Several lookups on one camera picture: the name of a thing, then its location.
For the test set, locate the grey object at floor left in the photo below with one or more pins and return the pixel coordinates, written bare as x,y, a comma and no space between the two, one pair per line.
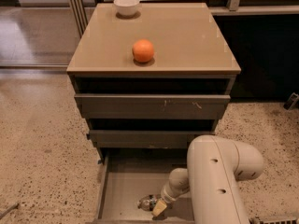
12,207

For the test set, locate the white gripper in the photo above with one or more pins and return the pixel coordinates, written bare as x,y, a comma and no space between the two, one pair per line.
168,195

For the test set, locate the grey top drawer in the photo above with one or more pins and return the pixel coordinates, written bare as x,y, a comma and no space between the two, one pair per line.
162,106

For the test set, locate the metal floor vent grille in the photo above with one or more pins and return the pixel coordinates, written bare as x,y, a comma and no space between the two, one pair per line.
275,220

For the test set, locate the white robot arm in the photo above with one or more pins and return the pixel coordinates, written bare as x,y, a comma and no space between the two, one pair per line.
214,167

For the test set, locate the white ceramic bowl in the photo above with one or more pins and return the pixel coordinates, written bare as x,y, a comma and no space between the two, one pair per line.
126,8

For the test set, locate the orange fruit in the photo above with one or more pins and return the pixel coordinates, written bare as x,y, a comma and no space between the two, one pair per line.
143,51

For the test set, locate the grey drawer cabinet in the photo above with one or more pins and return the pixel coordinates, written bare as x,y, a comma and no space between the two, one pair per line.
191,57

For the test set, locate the small dark floor device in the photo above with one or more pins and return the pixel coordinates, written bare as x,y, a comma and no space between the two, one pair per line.
292,101

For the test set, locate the grey middle drawer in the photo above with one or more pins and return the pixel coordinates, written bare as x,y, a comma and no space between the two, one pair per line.
143,139

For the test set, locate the grey open bottom drawer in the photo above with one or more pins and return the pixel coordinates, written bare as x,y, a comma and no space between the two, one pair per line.
132,175

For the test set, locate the clear plastic water bottle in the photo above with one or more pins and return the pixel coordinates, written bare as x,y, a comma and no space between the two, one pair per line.
148,202

